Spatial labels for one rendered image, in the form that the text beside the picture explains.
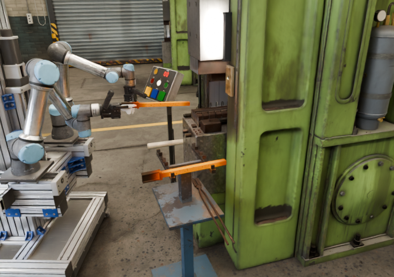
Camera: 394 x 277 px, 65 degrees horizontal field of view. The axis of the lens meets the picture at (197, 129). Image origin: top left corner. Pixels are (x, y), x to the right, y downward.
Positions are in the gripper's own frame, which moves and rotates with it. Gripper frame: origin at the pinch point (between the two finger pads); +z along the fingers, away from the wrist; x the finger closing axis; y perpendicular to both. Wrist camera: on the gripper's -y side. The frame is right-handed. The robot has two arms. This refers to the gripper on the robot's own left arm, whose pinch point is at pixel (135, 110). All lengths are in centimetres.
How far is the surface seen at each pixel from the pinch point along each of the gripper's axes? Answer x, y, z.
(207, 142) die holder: 42, -54, 7
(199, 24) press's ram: 32, -50, -64
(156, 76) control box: -32.5, -12.4, -19.4
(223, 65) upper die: 24, -65, -38
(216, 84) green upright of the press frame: -2, -61, -20
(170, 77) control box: -19.9, -25.7, -21.6
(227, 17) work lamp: 44, -65, -68
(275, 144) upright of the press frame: 51, -96, 5
